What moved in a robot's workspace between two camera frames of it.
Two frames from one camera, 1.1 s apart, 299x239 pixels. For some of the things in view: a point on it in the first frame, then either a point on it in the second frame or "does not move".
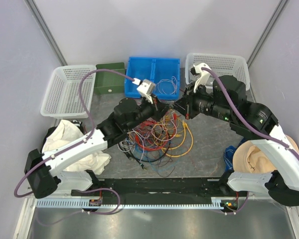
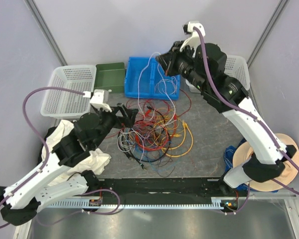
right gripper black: [187, 106] → [169, 60]
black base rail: [188, 188] does not move
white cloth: [67, 132] does not move
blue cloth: [228, 153] does not move
